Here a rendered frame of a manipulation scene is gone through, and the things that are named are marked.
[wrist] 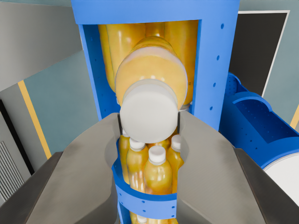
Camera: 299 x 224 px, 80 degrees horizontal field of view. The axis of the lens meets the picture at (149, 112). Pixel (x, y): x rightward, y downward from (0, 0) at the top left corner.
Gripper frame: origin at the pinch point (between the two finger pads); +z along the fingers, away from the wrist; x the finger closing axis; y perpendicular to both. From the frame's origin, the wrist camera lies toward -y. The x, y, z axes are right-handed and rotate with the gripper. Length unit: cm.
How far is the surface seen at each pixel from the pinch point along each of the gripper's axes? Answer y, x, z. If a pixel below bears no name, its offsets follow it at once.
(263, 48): 19, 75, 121
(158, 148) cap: 21.5, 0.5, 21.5
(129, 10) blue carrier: -6.4, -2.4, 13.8
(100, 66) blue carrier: 4.4, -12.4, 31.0
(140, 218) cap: 54, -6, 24
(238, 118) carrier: 38, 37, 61
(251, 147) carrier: 41, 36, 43
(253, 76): 40, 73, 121
